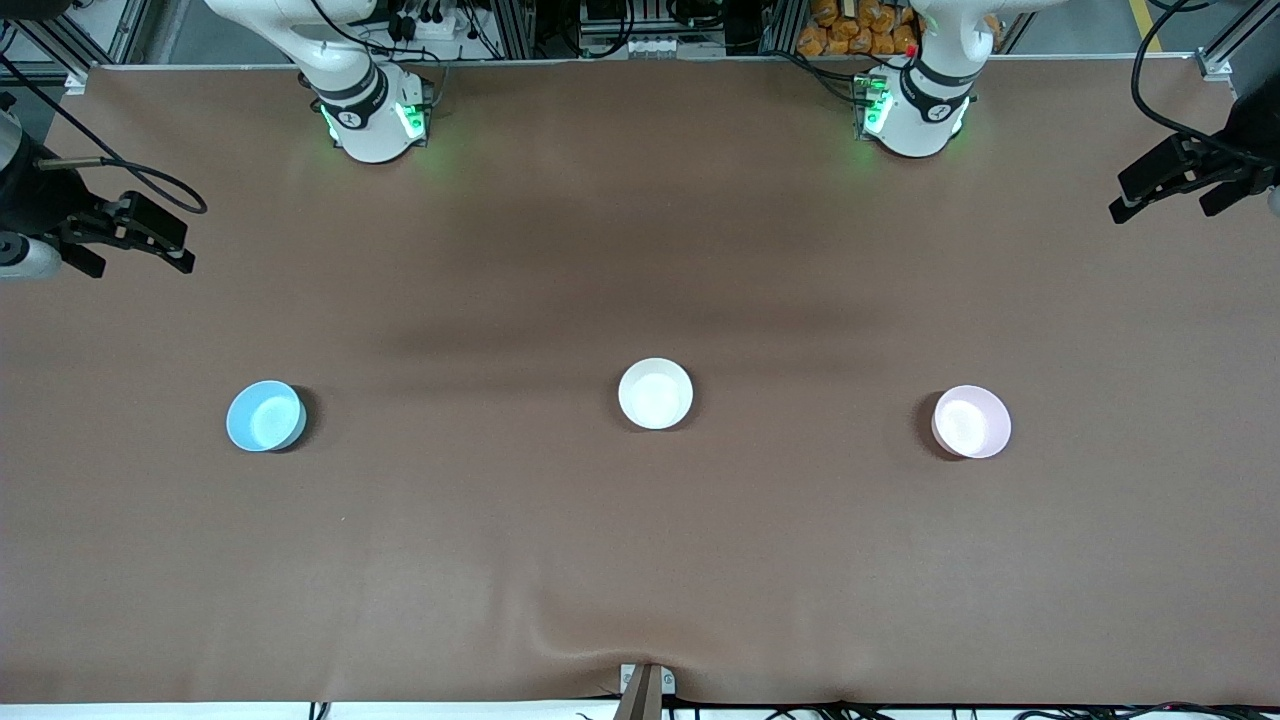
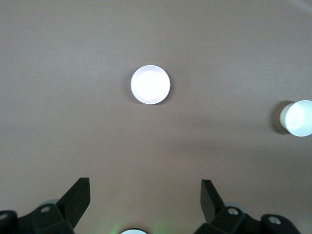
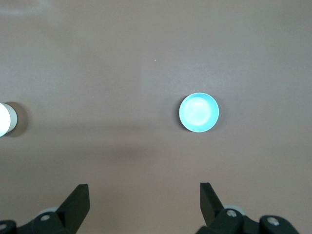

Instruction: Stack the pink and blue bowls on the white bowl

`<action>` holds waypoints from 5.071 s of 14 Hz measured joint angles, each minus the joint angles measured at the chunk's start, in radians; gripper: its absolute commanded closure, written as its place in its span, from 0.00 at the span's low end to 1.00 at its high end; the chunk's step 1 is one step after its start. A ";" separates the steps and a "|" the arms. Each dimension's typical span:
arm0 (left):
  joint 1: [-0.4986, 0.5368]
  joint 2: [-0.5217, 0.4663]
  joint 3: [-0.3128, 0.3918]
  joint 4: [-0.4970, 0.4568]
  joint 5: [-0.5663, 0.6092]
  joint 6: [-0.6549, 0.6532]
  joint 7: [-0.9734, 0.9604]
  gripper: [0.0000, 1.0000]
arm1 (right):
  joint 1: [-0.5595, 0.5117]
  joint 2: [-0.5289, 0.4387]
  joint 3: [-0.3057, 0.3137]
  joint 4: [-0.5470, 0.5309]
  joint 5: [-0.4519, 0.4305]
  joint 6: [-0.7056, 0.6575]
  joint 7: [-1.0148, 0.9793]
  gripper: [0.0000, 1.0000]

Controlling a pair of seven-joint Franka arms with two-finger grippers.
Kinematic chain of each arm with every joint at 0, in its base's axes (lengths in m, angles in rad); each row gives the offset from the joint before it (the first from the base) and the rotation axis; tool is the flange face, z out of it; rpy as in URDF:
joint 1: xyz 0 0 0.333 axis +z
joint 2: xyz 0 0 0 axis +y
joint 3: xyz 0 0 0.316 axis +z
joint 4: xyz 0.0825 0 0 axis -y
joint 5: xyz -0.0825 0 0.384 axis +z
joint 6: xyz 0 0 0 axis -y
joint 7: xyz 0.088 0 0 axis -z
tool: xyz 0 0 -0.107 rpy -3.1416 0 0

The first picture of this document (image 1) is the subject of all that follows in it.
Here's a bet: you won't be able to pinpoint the white bowl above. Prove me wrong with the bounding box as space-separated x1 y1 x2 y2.
618 358 694 431

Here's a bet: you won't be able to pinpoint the white power strip black plugs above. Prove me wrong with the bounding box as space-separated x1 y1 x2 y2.
385 0 471 41

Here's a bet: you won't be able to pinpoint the blue bowl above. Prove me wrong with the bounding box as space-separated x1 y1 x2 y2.
226 380 308 453

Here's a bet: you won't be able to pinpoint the black electronics box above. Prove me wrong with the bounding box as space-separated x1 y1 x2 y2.
580 0 641 31

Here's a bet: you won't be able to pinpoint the metal clamp bracket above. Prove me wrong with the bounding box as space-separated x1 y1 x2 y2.
619 663 677 697

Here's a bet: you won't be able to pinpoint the brown table cover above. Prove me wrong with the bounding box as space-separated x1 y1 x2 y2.
0 58 1280 707

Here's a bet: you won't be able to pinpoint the pink bowl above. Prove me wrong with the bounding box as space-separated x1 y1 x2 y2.
931 385 1012 460

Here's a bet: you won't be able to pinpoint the aluminium frame post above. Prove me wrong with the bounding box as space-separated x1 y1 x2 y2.
760 0 801 56
490 0 536 59

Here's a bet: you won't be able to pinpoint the aluminium frame rail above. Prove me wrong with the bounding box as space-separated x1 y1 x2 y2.
1195 10 1280 81
0 0 151 93

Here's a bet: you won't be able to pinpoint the brown camera pole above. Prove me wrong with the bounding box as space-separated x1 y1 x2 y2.
612 665 664 720

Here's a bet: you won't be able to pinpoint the pile of orange objects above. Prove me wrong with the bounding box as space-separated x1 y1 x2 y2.
797 0 1001 57

